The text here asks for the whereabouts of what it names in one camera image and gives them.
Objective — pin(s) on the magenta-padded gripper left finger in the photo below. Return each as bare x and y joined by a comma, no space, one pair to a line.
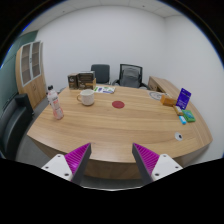
77,158

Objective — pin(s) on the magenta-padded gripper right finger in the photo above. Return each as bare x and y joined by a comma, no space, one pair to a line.
146,158

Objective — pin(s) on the clear drink bottle pink label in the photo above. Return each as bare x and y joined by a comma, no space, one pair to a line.
56,105

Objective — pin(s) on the small blue and white box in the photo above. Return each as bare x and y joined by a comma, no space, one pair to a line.
182,120

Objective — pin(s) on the small yellow box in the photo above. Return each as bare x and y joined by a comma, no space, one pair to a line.
178,110

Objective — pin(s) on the green box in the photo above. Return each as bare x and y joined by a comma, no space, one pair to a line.
189,116

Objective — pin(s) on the flat round red coaster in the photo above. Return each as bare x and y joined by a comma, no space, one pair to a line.
118,104

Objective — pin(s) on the orange box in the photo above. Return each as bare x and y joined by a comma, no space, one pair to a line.
168,100

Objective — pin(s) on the white ceramic mug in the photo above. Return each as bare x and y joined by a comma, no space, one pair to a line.
87,97

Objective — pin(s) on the purple standing card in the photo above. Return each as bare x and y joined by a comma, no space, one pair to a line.
183,98

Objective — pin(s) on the black leather armchair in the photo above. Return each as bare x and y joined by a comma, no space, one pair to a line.
13,123

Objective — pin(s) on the white leaflet green blue print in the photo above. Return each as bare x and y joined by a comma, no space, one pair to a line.
104,89

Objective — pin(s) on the brown and tan carton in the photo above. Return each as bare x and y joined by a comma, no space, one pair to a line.
86,84

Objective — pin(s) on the wooden side desk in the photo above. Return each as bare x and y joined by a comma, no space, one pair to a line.
160,83

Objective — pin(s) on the small dark brown carton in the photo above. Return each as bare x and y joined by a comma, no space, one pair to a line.
72,81

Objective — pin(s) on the wooden glass-door cabinet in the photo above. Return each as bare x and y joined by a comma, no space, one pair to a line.
33,90

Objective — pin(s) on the black mesh office chair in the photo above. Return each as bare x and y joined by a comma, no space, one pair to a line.
130,76

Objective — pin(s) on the dark padded office chair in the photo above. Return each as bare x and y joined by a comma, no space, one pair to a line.
100,72

